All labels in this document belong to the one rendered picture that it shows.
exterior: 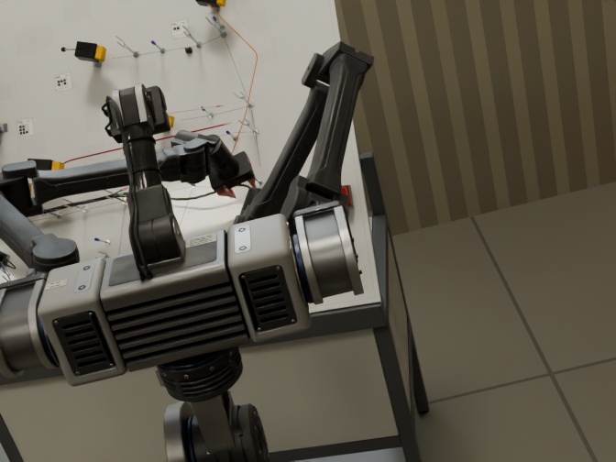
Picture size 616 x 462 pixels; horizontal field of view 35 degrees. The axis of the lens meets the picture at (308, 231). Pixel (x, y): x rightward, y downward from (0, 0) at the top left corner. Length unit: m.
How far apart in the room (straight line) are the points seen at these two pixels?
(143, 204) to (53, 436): 1.54
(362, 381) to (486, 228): 1.91
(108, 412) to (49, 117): 0.84
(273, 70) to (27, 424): 1.23
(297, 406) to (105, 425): 0.55
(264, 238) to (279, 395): 1.27
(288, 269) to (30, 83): 1.54
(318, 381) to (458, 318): 1.32
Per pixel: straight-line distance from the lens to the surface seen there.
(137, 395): 2.80
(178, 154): 2.15
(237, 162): 2.28
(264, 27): 2.68
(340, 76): 1.87
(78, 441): 2.96
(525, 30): 4.30
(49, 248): 1.77
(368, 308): 2.49
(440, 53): 4.24
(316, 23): 2.65
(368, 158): 2.95
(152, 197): 1.51
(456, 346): 3.75
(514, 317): 3.86
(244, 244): 1.50
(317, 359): 2.64
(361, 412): 2.75
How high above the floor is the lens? 2.22
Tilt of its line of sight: 28 degrees down
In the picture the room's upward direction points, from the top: 15 degrees counter-clockwise
